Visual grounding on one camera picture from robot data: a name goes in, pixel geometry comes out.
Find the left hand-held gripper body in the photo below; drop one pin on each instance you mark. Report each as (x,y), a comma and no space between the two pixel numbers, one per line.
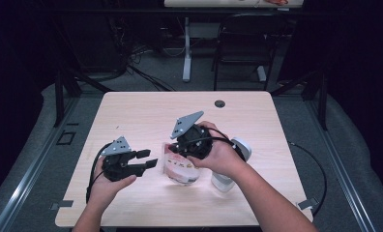
(118,169)

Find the person's right hand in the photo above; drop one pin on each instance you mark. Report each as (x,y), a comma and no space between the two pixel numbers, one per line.
(223,159)

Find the person's left hand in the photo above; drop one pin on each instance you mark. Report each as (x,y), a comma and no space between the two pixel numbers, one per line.
(104,191)

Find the red object on background desk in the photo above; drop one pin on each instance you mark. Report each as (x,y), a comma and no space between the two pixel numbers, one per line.
(276,2)

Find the black metal stand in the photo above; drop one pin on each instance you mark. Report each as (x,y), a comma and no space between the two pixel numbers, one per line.
(323,103)
(59,96)

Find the white desk leg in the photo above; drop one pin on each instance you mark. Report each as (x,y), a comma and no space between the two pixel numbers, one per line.
(187,54)

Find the white desk foot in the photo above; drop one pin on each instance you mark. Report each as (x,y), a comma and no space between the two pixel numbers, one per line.
(261,74)

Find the aluminium floor rail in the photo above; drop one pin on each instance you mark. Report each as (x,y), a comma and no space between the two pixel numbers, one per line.
(341,167)
(28,174)

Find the black table grommet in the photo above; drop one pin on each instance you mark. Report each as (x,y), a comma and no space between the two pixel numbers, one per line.
(219,103)

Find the dark curtain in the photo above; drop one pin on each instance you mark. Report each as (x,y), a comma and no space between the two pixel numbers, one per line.
(367,64)
(12,80)

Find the red and white refill pouch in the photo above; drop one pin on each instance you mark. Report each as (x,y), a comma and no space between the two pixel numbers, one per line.
(181,172)

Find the black folding chair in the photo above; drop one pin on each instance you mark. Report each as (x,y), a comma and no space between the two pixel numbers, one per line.
(247,42)

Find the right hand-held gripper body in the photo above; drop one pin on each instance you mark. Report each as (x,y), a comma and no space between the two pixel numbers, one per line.
(196,141)

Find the black square floor outlet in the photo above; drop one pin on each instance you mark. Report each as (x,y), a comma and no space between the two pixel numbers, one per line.
(60,138)

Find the grey tape strip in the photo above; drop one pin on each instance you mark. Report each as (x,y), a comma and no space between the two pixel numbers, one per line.
(309,203)
(64,204)

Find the light wooden background desk top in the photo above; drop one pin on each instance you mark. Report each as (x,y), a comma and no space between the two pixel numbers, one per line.
(212,3)

